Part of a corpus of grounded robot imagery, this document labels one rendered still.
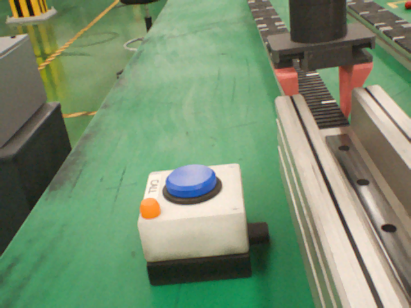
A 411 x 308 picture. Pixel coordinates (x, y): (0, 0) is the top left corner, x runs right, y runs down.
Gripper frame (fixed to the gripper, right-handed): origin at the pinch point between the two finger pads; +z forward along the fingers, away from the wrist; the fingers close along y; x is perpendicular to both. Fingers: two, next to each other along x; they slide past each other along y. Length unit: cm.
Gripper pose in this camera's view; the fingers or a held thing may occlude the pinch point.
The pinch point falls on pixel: (320, 116)
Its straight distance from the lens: 59.3
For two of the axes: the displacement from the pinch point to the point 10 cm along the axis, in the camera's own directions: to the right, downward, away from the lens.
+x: 0.1, -4.3, 9.0
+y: 9.9, -1.2, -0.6
